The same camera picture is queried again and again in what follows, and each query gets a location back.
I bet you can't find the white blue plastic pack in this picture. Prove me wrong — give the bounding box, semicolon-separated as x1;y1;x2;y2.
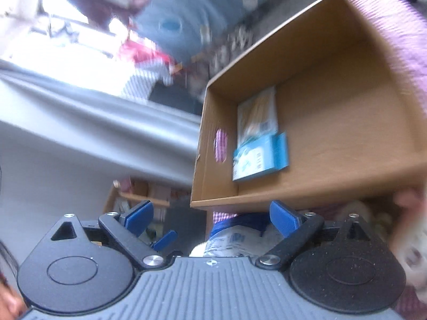
190;212;284;257

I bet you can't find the blue tissue pack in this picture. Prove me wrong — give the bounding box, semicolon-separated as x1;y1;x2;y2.
232;133;290;181

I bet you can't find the brown cardboard box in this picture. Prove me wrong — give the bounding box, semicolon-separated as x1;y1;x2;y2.
191;0;426;212

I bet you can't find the flat packet in box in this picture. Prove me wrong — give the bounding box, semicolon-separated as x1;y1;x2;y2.
237;87;279;147

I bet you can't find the person face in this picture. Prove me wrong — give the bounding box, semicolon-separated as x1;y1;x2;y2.
0;243;28;319

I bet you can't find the blue patterned hanging sheet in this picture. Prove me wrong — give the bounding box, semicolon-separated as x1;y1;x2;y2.
134;0;266;62

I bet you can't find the pink checkered cloth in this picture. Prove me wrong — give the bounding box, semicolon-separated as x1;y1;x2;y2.
350;0;426;113

